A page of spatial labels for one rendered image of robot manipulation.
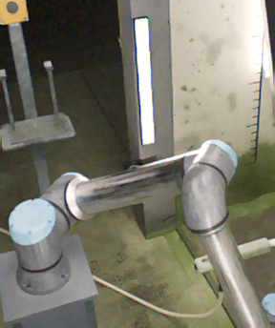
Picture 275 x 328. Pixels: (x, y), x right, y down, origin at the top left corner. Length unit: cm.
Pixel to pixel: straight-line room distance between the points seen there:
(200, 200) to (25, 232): 59
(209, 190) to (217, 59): 116
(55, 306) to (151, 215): 111
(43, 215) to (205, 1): 118
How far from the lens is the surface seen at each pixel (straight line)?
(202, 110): 238
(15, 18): 211
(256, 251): 191
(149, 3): 206
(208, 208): 122
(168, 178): 137
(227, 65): 233
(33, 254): 158
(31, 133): 222
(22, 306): 168
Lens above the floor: 190
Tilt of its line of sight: 28 degrees down
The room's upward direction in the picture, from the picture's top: 3 degrees counter-clockwise
